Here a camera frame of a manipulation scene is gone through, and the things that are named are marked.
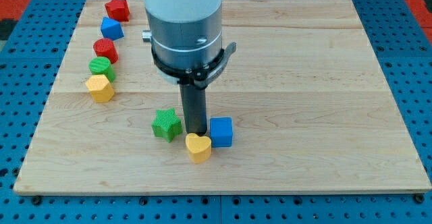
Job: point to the green star block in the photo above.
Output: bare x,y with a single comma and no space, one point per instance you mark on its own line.
167,124

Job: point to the yellow hexagon block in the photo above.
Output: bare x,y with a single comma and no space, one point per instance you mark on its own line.
100,88

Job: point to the red cylinder block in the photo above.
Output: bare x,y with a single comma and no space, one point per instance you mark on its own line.
105,47

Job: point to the red star block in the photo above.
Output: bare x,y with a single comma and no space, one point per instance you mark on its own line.
118,10

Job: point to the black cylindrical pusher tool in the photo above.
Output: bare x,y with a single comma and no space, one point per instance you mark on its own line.
194,108

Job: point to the wooden board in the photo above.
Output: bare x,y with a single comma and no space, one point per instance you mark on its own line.
312,113

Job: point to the yellow heart block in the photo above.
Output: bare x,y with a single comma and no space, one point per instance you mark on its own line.
199,147

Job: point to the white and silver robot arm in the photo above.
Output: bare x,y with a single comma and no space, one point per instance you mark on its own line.
185,34

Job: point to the green cylinder block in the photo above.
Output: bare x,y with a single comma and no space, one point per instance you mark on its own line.
102,65

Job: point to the blue cube block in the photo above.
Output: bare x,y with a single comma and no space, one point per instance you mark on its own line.
221,132

